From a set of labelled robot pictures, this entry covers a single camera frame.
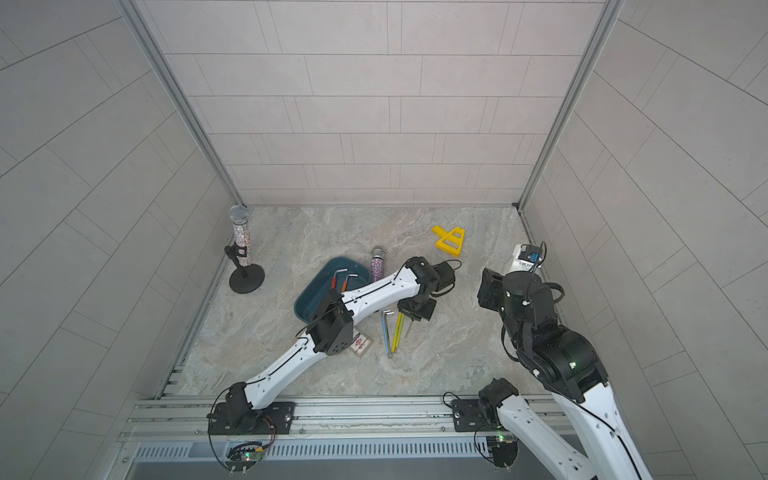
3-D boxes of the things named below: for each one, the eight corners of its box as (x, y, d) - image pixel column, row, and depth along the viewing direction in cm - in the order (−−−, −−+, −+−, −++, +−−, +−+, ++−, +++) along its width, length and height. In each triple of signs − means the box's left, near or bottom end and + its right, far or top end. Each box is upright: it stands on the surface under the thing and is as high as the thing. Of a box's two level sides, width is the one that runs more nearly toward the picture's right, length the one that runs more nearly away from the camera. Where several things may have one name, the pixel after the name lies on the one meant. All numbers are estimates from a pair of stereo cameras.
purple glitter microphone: (371, 282, 97) (370, 276, 95) (373, 254, 105) (372, 248, 102) (383, 282, 97) (383, 276, 95) (384, 254, 105) (384, 248, 102)
